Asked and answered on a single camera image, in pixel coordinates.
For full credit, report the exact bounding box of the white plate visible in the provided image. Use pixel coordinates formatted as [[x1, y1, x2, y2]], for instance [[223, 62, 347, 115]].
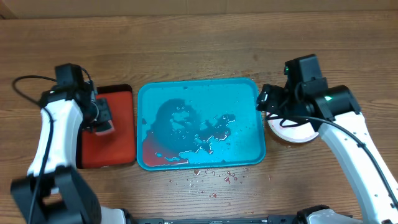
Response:
[[267, 119, 319, 143]]

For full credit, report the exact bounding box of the red sponge with dark back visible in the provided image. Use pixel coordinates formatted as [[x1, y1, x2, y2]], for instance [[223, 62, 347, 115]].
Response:
[[94, 120, 115, 136]]

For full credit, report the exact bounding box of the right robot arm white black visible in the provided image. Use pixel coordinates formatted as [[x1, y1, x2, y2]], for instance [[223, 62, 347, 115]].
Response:
[[257, 82, 397, 223]]

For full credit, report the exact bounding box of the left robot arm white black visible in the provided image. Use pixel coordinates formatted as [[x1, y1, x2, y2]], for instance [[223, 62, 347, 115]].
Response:
[[11, 88, 133, 223]]

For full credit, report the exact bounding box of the red tray with black rim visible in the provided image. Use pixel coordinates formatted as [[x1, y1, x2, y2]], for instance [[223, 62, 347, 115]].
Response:
[[76, 84, 136, 169]]

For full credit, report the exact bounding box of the teal plastic tray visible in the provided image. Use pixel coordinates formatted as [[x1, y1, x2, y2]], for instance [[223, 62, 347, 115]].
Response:
[[137, 78, 266, 171]]

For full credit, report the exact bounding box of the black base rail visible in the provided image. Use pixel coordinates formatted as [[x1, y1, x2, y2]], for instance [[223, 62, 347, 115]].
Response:
[[132, 215, 302, 224]]

